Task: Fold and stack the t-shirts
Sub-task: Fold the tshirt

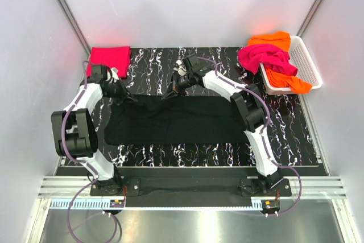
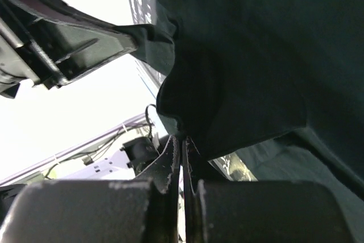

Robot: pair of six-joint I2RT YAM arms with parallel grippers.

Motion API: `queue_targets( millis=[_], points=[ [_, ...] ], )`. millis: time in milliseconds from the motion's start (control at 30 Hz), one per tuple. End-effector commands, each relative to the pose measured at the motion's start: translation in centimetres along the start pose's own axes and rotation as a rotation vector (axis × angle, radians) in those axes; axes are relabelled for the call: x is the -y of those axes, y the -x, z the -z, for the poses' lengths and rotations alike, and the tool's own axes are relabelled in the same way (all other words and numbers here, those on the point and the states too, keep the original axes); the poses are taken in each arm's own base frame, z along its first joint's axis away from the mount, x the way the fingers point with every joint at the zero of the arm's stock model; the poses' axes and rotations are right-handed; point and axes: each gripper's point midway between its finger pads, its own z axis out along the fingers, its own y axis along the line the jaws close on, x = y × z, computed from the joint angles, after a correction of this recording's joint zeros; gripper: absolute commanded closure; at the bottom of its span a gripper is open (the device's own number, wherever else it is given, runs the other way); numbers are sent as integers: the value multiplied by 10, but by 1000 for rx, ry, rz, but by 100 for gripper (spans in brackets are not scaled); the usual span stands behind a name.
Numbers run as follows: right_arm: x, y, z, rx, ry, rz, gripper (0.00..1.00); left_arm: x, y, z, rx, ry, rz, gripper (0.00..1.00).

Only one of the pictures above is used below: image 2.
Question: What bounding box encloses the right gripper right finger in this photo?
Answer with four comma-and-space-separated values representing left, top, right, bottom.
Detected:
181, 138, 354, 242

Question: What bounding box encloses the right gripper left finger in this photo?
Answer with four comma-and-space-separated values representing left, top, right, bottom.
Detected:
1, 136, 180, 242

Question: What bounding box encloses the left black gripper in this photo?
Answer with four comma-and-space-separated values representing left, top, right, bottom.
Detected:
1, 0, 138, 99

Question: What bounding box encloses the black t-shirt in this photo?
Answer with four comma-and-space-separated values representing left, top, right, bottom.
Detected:
122, 0, 363, 242

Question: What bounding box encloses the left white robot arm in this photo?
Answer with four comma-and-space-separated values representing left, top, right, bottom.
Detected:
1, 55, 156, 184

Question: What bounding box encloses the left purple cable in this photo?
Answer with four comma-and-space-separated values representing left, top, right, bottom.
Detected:
0, 113, 148, 187

